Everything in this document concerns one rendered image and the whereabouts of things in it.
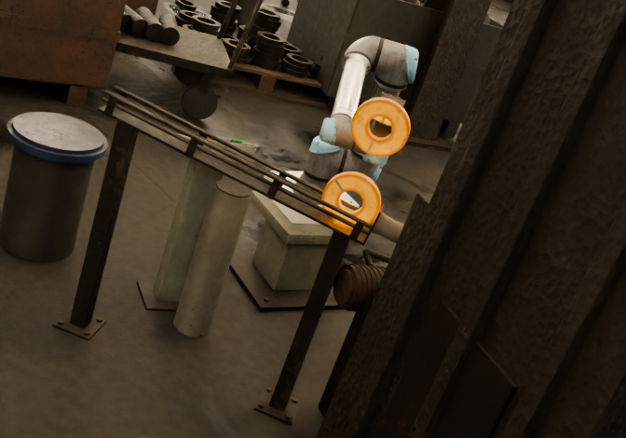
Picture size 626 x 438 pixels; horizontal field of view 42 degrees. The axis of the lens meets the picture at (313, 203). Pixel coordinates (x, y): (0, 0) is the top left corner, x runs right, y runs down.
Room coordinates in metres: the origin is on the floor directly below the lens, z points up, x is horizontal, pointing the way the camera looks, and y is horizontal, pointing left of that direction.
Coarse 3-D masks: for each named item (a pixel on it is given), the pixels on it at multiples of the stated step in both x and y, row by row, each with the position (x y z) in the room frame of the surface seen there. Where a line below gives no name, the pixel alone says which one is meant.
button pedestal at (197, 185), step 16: (224, 144) 2.33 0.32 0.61; (240, 144) 2.36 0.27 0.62; (192, 160) 2.35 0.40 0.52; (192, 176) 2.32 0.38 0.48; (208, 176) 2.34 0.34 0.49; (192, 192) 2.32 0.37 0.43; (208, 192) 2.35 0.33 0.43; (176, 208) 2.37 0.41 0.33; (192, 208) 2.33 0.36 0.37; (176, 224) 2.33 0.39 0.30; (192, 224) 2.34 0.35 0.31; (176, 240) 2.32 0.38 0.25; (192, 240) 2.34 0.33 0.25; (176, 256) 2.33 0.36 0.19; (192, 256) 2.35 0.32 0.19; (160, 272) 2.35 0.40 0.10; (176, 272) 2.33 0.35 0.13; (144, 288) 2.36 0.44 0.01; (160, 288) 2.32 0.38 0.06; (176, 288) 2.34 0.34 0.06; (144, 304) 2.28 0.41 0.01; (160, 304) 2.30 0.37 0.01; (176, 304) 2.34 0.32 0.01
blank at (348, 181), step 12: (336, 180) 1.99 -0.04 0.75; (348, 180) 1.99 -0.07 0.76; (360, 180) 1.99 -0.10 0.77; (372, 180) 2.01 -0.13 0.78; (324, 192) 1.99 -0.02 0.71; (336, 192) 1.99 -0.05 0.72; (360, 192) 1.99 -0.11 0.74; (372, 192) 1.98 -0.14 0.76; (336, 204) 1.99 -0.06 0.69; (372, 204) 1.98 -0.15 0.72; (360, 216) 1.99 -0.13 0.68; (372, 216) 1.98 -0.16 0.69; (348, 228) 1.99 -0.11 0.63
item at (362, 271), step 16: (352, 272) 1.97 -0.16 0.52; (368, 272) 1.99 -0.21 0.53; (384, 272) 2.02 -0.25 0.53; (336, 288) 1.99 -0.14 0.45; (352, 288) 1.94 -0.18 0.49; (368, 288) 1.95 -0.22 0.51; (352, 304) 1.93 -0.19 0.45; (368, 304) 1.95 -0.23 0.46; (352, 320) 2.07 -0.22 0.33; (352, 336) 2.04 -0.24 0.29; (336, 368) 2.05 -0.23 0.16; (336, 384) 2.03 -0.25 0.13; (320, 400) 2.07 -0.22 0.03
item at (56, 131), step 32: (32, 128) 2.37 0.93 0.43; (64, 128) 2.45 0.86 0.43; (32, 160) 2.30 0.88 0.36; (64, 160) 2.29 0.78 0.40; (32, 192) 2.29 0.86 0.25; (64, 192) 2.33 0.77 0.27; (0, 224) 2.35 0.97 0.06; (32, 224) 2.29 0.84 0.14; (64, 224) 2.35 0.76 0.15; (32, 256) 2.30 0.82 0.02; (64, 256) 2.38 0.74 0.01
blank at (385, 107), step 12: (360, 108) 2.06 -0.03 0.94; (372, 108) 2.06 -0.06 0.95; (384, 108) 2.06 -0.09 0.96; (396, 108) 2.06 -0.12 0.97; (360, 120) 2.06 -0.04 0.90; (396, 120) 2.06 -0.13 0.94; (408, 120) 2.06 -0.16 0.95; (360, 132) 2.07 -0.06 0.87; (396, 132) 2.06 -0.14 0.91; (408, 132) 2.05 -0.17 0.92; (360, 144) 2.07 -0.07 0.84; (372, 144) 2.06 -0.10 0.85; (384, 144) 2.06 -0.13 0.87; (396, 144) 2.06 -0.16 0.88; (384, 156) 2.06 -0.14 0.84
